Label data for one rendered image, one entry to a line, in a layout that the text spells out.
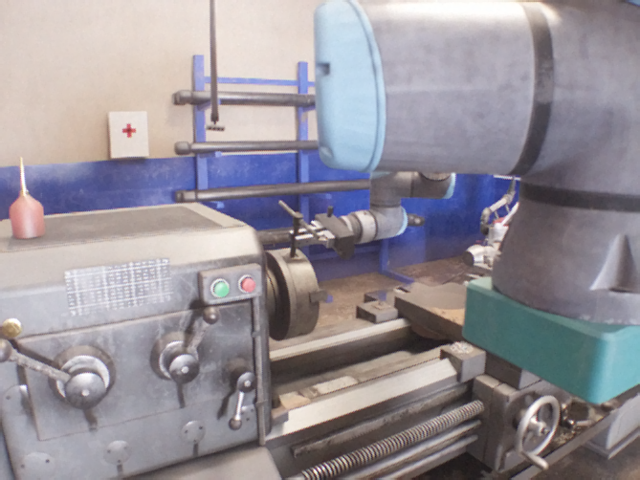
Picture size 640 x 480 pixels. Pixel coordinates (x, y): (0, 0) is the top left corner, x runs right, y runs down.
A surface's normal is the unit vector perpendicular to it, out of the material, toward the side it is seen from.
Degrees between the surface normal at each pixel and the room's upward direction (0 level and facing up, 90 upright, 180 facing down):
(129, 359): 90
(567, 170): 90
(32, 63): 90
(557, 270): 70
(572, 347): 90
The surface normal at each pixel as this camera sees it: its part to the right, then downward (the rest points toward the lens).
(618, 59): -0.17, 0.04
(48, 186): 0.51, 0.18
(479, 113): -0.10, 0.52
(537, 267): -0.81, -0.23
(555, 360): -0.89, 0.10
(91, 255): 0.36, -0.56
